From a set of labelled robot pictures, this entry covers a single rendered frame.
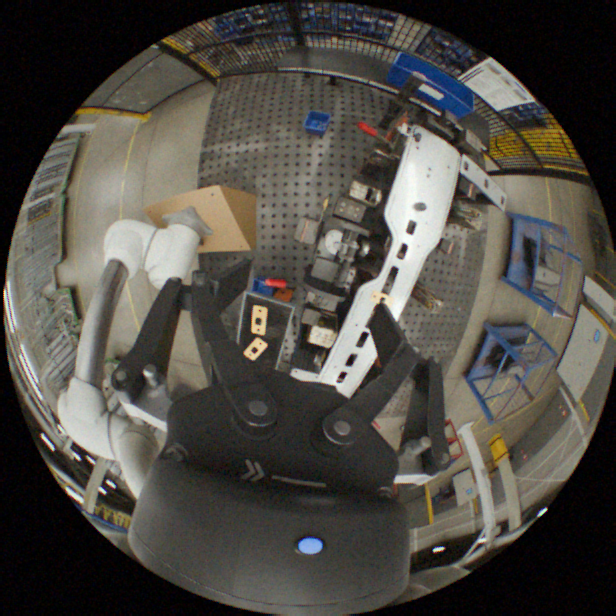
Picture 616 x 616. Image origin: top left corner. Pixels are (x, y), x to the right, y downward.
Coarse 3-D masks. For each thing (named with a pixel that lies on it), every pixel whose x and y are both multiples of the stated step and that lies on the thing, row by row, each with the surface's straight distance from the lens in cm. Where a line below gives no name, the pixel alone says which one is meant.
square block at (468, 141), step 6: (462, 132) 91; (468, 132) 90; (456, 138) 93; (462, 138) 88; (468, 138) 87; (474, 138) 90; (450, 144) 95; (456, 144) 91; (462, 144) 88; (468, 144) 87; (474, 144) 88; (480, 144) 91; (462, 150) 93; (468, 150) 90; (474, 150) 89
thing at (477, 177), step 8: (464, 160) 88; (472, 168) 89; (480, 168) 93; (464, 176) 85; (472, 176) 88; (480, 176) 92; (488, 176) 96; (480, 184) 90; (488, 184) 94; (496, 184) 99; (488, 192) 93; (496, 192) 98; (504, 192) 103; (496, 200) 97; (504, 200) 102; (504, 208) 101
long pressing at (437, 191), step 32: (416, 128) 80; (416, 160) 74; (448, 160) 82; (416, 192) 71; (448, 192) 78; (416, 224) 70; (416, 256) 71; (352, 320) 72; (352, 352) 80; (352, 384) 92
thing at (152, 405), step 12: (144, 372) 8; (156, 372) 8; (156, 384) 8; (144, 396) 8; (156, 396) 8; (168, 396) 9; (132, 408) 9; (144, 408) 8; (156, 408) 8; (168, 408) 8; (156, 420) 8
